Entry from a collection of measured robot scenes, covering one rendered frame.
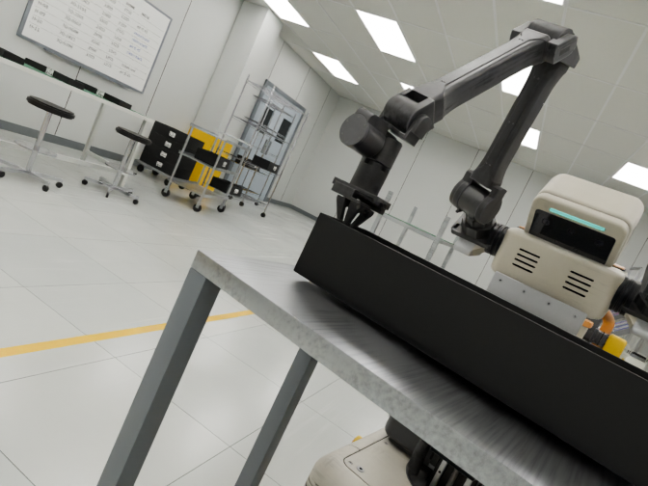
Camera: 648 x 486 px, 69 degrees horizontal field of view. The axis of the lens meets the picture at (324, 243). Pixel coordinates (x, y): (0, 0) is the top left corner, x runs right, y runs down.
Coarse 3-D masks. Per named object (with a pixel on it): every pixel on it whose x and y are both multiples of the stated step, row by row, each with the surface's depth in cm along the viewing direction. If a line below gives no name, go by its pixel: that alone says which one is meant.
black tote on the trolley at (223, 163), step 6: (198, 150) 578; (204, 150) 576; (198, 156) 578; (204, 156) 577; (210, 156) 575; (216, 156) 574; (222, 156) 614; (204, 162) 577; (210, 162) 576; (222, 162) 590; (228, 162) 607; (222, 168) 598
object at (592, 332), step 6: (588, 318) 155; (594, 324) 154; (588, 330) 151; (594, 330) 148; (588, 336) 150; (594, 336) 147; (600, 336) 145; (606, 336) 144; (594, 342) 146; (600, 342) 144
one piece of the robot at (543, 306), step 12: (504, 276) 116; (492, 288) 117; (504, 288) 116; (516, 288) 114; (528, 288) 113; (516, 300) 114; (528, 300) 112; (540, 300) 111; (552, 300) 110; (540, 312) 111; (552, 312) 109; (564, 312) 108; (576, 312) 107; (564, 324) 108; (576, 324) 106
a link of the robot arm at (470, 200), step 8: (472, 184) 116; (464, 192) 116; (472, 192) 114; (480, 192) 114; (488, 192) 114; (464, 200) 115; (472, 200) 114; (480, 200) 113; (464, 208) 116; (472, 208) 114; (472, 216) 115
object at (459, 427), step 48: (192, 288) 71; (240, 288) 66; (288, 288) 73; (192, 336) 73; (288, 336) 61; (336, 336) 61; (384, 336) 71; (144, 384) 74; (288, 384) 108; (384, 384) 53; (432, 384) 59; (144, 432) 74; (432, 432) 49; (480, 432) 51; (528, 432) 58; (240, 480) 112; (480, 480) 46; (528, 480) 44; (576, 480) 50; (624, 480) 57
